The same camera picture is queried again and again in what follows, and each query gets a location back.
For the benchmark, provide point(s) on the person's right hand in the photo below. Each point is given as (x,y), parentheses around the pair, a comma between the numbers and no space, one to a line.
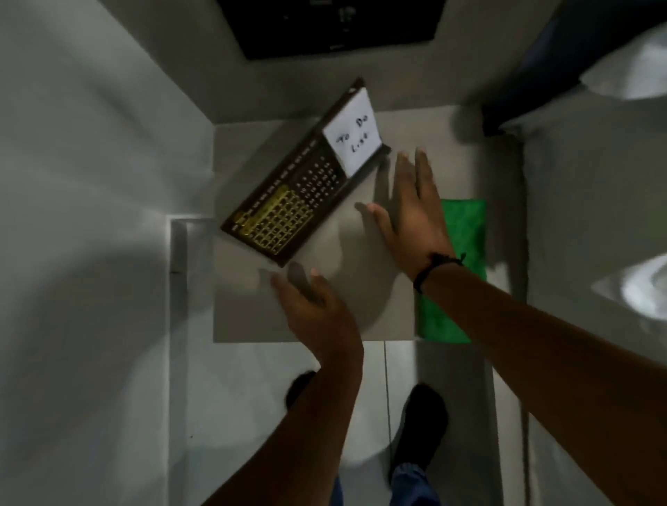
(419,224)

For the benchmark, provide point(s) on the person's left hand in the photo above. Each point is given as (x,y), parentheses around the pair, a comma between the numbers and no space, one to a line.
(323,323)

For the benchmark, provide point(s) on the black monitor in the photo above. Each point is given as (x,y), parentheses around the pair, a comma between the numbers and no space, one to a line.
(333,26)

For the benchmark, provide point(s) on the person's right middle finger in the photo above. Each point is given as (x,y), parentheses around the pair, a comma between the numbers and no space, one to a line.
(424,177)

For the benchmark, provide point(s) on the person's black left shoe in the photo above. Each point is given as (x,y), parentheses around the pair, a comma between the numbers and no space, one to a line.
(298,388)

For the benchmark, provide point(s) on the person's right forearm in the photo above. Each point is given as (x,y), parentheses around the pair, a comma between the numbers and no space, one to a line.
(547,375)

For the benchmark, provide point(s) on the person's right thumb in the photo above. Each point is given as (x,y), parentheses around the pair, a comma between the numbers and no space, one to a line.
(380,221)

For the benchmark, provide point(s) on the person's blue jeans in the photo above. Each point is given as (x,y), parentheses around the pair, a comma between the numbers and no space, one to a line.
(414,487)

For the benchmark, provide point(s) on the person's left forearm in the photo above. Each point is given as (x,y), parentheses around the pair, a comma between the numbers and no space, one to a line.
(307,438)

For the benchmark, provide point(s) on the person's left fingers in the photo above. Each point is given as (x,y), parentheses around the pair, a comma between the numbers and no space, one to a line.
(301,289)

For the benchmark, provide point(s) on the black wrist band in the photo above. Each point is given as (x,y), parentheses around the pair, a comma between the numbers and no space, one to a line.
(428,268)

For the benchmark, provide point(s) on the person's black right shoe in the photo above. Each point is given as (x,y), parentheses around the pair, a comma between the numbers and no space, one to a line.
(419,427)

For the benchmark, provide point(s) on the green cloth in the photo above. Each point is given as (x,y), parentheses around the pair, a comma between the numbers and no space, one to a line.
(466,229)

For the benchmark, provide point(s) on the person's black shoe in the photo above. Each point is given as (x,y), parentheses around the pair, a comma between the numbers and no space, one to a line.
(298,388)
(419,427)

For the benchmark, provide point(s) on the white paper note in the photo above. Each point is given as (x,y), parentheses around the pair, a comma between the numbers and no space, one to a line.
(353,133)

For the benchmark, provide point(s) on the black keyboard with gold keys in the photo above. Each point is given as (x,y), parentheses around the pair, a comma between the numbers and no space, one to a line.
(292,208)

